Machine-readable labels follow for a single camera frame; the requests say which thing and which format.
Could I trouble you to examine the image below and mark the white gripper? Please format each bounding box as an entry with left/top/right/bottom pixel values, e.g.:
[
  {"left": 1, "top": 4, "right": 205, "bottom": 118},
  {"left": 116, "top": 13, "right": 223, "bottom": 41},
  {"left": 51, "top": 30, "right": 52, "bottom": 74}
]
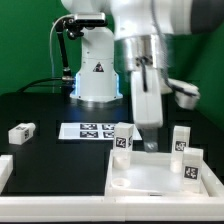
[{"left": 131, "top": 65, "right": 200, "bottom": 153}]

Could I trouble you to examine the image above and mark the white square tabletop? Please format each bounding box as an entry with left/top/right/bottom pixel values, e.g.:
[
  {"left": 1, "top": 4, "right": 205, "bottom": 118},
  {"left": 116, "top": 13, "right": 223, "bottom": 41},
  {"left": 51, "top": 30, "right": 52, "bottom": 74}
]
[{"left": 105, "top": 150, "right": 208, "bottom": 197}]

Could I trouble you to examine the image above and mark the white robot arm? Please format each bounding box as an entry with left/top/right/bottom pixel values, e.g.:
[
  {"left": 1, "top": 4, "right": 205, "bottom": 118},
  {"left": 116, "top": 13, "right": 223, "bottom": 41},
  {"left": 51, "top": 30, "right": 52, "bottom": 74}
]
[{"left": 61, "top": 0, "right": 224, "bottom": 152}]

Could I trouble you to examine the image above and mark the white marker base plate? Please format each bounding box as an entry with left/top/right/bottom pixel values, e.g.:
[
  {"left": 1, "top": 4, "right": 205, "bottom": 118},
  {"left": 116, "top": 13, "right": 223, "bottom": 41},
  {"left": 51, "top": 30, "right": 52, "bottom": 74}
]
[{"left": 58, "top": 122, "right": 143, "bottom": 141}]

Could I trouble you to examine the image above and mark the grey braided wrist cable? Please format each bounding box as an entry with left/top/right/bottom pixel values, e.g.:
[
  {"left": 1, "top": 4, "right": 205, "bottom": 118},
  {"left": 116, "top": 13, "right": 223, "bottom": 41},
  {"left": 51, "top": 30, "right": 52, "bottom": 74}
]
[{"left": 138, "top": 0, "right": 198, "bottom": 98}]

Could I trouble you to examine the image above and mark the black cable bundle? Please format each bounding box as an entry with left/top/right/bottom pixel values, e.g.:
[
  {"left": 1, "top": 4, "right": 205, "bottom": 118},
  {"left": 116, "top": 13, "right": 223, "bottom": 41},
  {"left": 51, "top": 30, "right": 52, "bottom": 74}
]
[{"left": 16, "top": 14, "right": 79, "bottom": 94}]

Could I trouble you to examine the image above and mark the black camera on stand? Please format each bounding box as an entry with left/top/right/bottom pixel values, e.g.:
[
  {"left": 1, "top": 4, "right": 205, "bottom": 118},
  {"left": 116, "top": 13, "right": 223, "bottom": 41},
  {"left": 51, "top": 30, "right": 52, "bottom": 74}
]
[{"left": 56, "top": 12, "right": 108, "bottom": 40}]

